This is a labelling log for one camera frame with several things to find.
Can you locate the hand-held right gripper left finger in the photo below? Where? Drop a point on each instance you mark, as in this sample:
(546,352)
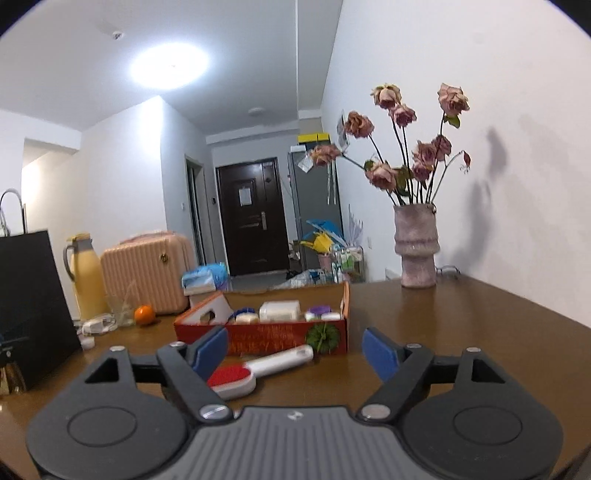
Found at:
(210,350)

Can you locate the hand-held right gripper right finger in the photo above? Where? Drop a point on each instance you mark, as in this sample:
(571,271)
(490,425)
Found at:
(378,353)

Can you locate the small white jar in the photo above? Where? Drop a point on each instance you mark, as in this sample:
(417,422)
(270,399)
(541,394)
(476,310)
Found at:
(331,316)

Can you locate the red cardboard box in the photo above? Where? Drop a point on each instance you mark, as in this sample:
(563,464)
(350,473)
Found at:
(277,334)

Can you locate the red and white lint brush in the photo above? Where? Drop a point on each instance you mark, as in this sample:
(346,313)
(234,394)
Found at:
(281,359)

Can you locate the translucent white plastic container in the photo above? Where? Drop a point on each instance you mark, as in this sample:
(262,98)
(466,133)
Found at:
(279,311)

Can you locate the blue ribbed cap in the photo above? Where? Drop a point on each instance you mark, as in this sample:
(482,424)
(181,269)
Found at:
(242,311)

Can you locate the white plastic box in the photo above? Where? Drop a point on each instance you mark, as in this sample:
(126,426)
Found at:
(198,290)

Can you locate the purple ribbed cap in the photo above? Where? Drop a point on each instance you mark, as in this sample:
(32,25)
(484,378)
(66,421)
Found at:
(317,310)

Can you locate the orange fruit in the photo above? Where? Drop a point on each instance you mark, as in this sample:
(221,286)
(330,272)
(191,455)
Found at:
(144,315)

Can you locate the blue tissue pack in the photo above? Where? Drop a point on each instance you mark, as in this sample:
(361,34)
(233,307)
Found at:
(207,274)

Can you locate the clear glass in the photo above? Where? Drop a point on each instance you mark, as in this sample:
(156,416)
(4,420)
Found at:
(121,314)

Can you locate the pink ribbed suitcase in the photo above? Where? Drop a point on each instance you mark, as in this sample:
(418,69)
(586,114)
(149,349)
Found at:
(147,277)

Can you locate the pink cup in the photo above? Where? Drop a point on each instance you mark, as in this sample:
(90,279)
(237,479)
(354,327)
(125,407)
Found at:
(324,263)

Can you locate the clear plastic bags pile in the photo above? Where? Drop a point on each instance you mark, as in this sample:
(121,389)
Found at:
(300,279)

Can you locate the pale pink ceramic vase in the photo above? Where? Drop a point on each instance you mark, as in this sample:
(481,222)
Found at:
(418,249)

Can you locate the pale plastic stems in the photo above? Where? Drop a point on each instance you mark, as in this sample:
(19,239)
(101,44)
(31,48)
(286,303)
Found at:
(355,226)

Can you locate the dark brown entrance door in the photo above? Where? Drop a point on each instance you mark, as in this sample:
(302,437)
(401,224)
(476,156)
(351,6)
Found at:
(249,221)

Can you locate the yellow thermos jug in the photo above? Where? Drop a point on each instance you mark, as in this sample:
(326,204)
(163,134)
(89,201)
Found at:
(90,286)

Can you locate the grey interior doorway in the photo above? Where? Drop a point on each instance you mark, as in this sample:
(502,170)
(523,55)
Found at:
(196,207)

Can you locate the white door notice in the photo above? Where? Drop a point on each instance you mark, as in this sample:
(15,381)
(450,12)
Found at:
(245,196)

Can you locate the grey refrigerator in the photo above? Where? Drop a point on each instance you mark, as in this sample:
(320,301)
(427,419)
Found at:
(314,207)

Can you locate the dried pink rose bouquet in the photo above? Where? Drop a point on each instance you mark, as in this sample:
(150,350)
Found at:
(383,173)

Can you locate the black paper bag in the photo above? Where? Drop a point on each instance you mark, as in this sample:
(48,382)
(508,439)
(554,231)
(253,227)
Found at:
(32,300)

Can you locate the fridge paper notes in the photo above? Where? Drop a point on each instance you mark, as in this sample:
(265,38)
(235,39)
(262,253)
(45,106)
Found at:
(307,162)

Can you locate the yellow box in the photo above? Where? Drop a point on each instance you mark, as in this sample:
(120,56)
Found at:
(314,137)

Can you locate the round ceiling lamp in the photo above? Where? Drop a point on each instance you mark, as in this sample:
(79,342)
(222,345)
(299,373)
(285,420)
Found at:
(168,67)

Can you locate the paper sheet on wall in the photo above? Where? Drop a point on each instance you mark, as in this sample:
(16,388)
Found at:
(342,131)

